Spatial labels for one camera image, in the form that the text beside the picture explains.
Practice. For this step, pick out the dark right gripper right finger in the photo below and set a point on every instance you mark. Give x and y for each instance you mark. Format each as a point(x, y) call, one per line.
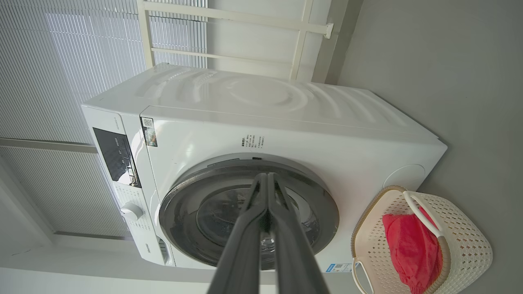
point(292, 253)

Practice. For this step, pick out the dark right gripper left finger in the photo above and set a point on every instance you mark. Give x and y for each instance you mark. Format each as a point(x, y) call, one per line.
point(245, 245)

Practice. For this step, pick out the grey round washing machine door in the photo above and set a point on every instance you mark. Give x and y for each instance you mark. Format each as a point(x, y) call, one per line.
point(192, 212)

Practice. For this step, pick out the red garment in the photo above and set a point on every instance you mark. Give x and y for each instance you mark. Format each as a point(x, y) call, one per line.
point(412, 249)

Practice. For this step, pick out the white front-load washing machine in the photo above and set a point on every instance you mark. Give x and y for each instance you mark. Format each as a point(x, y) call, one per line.
point(318, 134)

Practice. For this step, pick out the cream perforated laundry basket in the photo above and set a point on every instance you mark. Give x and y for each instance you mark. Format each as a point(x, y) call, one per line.
point(466, 245)

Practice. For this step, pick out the blue energy label sticker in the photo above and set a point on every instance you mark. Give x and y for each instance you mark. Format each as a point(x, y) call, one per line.
point(339, 268)

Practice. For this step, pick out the printed instruction text sticker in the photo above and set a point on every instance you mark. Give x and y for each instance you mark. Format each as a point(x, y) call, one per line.
point(252, 141)

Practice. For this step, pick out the white washer dial knob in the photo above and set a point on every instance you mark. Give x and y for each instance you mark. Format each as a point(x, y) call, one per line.
point(131, 211)

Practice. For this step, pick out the dark QR code sticker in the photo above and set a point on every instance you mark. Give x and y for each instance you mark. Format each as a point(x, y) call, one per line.
point(149, 131)

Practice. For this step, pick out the black washer control panel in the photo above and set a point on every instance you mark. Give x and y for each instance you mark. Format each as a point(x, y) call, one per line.
point(116, 157)

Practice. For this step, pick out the white window blinds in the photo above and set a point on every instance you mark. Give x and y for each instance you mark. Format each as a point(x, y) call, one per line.
point(61, 81)

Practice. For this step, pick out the cream metal rack frame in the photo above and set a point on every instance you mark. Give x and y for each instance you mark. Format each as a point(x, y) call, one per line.
point(229, 16)

